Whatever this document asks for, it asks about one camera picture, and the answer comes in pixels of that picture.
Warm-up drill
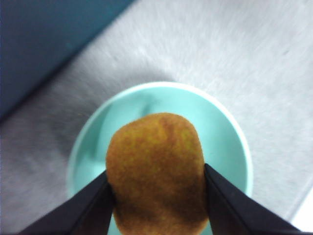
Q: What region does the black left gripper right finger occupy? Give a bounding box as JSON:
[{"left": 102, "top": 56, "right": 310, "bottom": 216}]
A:
[{"left": 204, "top": 163, "right": 304, "bottom": 235}]

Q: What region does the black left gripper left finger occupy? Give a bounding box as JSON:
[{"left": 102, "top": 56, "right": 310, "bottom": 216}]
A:
[{"left": 18, "top": 168, "right": 116, "bottom": 235}]

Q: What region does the teal ribbed bowl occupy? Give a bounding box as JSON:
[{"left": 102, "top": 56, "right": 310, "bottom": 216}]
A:
[{"left": 67, "top": 82, "right": 253, "bottom": 235}]

